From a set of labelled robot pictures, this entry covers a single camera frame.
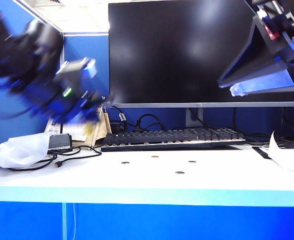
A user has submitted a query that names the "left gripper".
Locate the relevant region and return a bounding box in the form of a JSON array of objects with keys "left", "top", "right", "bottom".
[{"left": 36, "top": 74, "right": 105, "bottom": 125}]

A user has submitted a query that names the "black cable gold plug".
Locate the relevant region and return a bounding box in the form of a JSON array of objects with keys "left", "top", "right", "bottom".
[{"left": 54, "top": 144, "right": 102, "bottom": 168}]

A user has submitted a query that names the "mostly blank white paper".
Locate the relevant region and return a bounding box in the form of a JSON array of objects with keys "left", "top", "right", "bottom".
[{"left": 268, "top": 129, "right": 294, "bottom": 173}]

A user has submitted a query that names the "large black computer monitor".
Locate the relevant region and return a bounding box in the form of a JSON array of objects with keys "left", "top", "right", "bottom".
[{"left": 108, "top": 0, "right": 294, "bottom": 108}]

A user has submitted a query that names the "thin white cable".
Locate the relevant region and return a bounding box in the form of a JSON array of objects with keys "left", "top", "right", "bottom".
[{"left": 72, "top": 202, "right": 78, "bottom": 240}]

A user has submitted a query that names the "thick black cable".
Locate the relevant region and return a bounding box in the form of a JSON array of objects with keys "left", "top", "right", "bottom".
[{"left": 0, "top": 152, "right": 59, "bottom": 173}]

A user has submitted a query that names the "black mechanical keyboard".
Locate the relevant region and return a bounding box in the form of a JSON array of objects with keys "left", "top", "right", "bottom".
[{"left": 101, "top": 126, "right": 246, "bottom": 152}]

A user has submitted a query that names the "translucent white plastic bag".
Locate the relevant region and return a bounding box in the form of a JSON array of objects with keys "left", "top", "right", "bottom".
[{"left": 0, "top": 131, "right": 54, "bottom": 169}]

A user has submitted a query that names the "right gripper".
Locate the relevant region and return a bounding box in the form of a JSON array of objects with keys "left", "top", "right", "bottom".
[{"left": 217, "top": 0, "right": 294, "bottom": 97}]

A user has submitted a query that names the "looped black cable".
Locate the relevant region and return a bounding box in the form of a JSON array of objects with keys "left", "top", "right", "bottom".
[{"left": 126, "top": 113, "right": 167, "bottom": 133}]

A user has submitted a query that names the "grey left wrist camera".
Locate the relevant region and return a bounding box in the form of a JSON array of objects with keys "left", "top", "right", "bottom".
[{"left": 54, "top": 57, "right": 98, "bottom": 100}]

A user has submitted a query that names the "small black adapter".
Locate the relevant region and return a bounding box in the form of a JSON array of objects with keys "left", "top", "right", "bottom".
[{"left": 111, "top": 121, "right": 127, "bottom": 137}]

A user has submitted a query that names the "tan cardboard calendar stand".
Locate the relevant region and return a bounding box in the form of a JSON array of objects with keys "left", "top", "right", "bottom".
[{"left": 84, "top": 109, "right": 112, "bottom": 147}]

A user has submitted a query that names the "small black box device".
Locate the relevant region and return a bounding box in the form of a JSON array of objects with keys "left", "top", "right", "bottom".
[{"left": 48, "top": 133, "right": 72, "bottom": 152}]

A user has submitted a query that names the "thin black cable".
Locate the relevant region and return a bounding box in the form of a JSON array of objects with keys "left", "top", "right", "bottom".
[{"left": 233, "top": 107, "right": 271, "bottom": 141}]

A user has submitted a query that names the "aluminium partition post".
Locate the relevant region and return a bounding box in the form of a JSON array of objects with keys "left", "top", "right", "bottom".
[{"left": 60, "top": 31, "right": 66, "bottom": 63}]

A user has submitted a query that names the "silver monitor stand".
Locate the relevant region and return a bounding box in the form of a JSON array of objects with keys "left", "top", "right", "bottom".
[{"left": 185, "top": 107, "right": 204, "bottom": 128}]

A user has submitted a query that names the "white desk calendar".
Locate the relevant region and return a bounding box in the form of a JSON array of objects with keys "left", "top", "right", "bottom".
[{"left": 44, "top": 117, "right": 97, "bottom": 141}]

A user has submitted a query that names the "black monitor cable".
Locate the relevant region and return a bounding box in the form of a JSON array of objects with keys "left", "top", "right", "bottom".
[{"left": 188, "top": 108, "right": 212, "bottom": 129}]

